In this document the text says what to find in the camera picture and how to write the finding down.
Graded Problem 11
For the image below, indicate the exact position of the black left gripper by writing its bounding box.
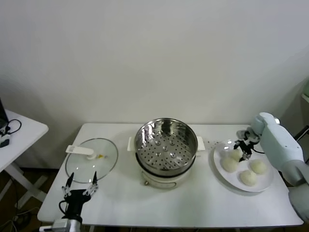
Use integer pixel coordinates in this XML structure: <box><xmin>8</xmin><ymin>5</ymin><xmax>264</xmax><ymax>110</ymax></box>
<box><xmin>62</xmin><ymin>171</ymin><xmax>99</xmax><ymax>218</ymax></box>

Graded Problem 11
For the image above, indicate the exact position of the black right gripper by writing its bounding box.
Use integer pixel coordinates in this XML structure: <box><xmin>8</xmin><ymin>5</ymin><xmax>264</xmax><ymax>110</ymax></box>
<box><xmin>233</xmin><ymin>138</ymin><xmax>254</xmax><ymax>162</ymax></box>

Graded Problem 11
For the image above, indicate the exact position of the white steamed baozi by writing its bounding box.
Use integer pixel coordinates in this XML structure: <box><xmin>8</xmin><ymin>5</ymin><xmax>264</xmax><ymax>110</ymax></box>
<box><xmin>229</xmin><ymin>149</ymin><xmax>243</xmax><ymax>161</ymax></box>
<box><xmin>250</xmin><ymin>159</ymin><xmax>268</xmax><ymax>175</ymax></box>
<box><xmin>239</xmin><ymin>170</ymin><xmax>258</xmax><ymax>187</ymax></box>
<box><xmin>221</xmin><ymin>157</ymin><xmax>239</xmax><ymax>173</ymax></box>

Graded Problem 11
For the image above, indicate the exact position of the stainless steel steamer basket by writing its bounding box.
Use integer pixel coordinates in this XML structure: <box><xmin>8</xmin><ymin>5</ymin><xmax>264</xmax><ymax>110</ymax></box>
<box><xmin>127</xmin><ymin>117</ymin><xmax>206</xmax><ymax>175</ymax></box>

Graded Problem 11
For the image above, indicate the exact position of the white round plate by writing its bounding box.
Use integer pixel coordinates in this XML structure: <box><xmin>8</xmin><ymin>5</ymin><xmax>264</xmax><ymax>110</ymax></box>
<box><xmin>212</xmin><ymin>139</ymin><xmax>275</xmax><ymax>193</ymax></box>

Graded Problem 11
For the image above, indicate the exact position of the white electric pot base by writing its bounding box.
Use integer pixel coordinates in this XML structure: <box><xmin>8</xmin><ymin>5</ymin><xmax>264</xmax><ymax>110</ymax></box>
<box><xmin>134</xmin><ymin>154</ymin><xmax>197</xmax><ymax>190</ymax></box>

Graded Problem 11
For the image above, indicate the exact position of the small white black adapter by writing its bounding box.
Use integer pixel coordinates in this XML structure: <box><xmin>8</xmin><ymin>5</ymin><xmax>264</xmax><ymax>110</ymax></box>
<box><xmin>0</xmin><ymin>134</ymin><xmax>11</xmax><ymax>148</ymax></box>

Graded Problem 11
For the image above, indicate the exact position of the black monitor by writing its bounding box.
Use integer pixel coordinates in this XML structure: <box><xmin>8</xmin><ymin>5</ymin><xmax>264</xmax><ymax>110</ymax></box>
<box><xmin>0</xmin><ymin>98</ymin><xmax>9</xmax><ymax>129</ymax></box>

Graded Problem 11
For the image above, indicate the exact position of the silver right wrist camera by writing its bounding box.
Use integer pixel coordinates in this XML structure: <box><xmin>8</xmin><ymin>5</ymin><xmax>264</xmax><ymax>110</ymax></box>
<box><xmin>236</xmin><ymin>129</ymin><xmax>252</xmax><ymax>141</ymax></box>

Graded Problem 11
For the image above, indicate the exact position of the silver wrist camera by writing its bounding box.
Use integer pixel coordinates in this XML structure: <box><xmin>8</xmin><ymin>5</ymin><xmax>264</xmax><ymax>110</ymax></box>
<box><xmin>38</xmin><ymin>218</ymin><xmax>70</xmax><ymax>232</ymax></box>
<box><xmin>236</xmin><ymin>129</ymin><xmax>252</xmax><ymax>141</ymax></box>

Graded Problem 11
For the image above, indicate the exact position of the glass lid with white handle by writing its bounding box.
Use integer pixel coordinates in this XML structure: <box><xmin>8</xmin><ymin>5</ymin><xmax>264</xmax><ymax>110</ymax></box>
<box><xmin>65</xmin><ymin>137</ymin><xmax>119</xmax><ymax>184</ymax></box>

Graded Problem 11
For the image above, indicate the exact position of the left gripper cable bundle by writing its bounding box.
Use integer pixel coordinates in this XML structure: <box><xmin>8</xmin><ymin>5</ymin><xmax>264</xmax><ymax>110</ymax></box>
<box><xmin>58</xmin><ymin>200</ymin><xmax>70</xmax><ymax>216</ymax></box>

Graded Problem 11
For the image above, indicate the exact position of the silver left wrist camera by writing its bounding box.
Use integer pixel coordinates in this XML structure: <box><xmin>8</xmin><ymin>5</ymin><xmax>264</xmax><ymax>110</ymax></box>
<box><xmin>38</xmin><ymin>218</ymin><xmax>70</xmax><ymax>232</ymax></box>

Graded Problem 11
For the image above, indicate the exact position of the black floor cable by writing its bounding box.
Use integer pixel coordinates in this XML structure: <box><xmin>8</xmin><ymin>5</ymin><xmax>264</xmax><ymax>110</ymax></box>
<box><xmin>8</xmin><ymin>177</ymin><xmax>20</xmax><ymax>211</ymax></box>

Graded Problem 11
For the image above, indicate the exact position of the white floor cable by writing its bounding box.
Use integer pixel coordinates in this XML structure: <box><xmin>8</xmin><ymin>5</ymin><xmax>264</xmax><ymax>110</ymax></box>
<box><xmin>12</xmin><ymin>210</ymin><xmax>33</xmax><ymax>224</ymax></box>

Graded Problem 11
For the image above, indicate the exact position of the thin black looped cable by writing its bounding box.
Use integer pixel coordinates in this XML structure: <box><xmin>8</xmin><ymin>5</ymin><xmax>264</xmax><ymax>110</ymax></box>
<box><xmin>1</xmin><ymin>119</ymin><xmax>22</xmax><ymax>136</ymax></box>

